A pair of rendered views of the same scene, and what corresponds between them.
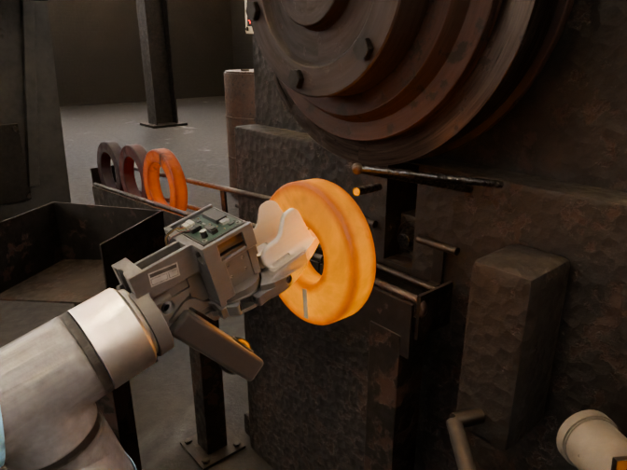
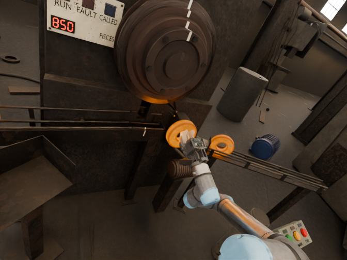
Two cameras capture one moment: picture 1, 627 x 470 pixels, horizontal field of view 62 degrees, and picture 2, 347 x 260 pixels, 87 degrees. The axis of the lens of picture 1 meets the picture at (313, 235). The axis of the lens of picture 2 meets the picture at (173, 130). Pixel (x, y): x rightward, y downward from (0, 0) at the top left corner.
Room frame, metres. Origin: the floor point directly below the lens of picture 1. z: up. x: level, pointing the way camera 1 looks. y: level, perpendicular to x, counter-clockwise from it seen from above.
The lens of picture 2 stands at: (0.53, 0.78, 1.30)
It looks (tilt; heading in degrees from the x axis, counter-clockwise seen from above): 31 degrees down; 273
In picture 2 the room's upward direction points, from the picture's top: 25 degrees clockwise
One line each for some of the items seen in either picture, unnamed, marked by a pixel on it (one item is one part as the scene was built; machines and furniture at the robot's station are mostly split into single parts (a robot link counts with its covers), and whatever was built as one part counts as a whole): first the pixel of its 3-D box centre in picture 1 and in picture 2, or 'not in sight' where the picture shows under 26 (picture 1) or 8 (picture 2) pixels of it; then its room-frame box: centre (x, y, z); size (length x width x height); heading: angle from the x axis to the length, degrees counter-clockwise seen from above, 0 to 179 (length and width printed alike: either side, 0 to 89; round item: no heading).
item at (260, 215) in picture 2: not in sight; (237, 237); (-0.12, -0.06, 0.26); 0.12 x 0.12 x 0.52
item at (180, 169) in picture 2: not in sight; (173, 185); (0.41, -0.20, 0.27); 0.22 x 0.13 x 0.53; 40
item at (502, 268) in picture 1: (511, 344); (175, 130); (0.57, -0.25, 0.68); 0.11 x 0.08 x 0.24; 130
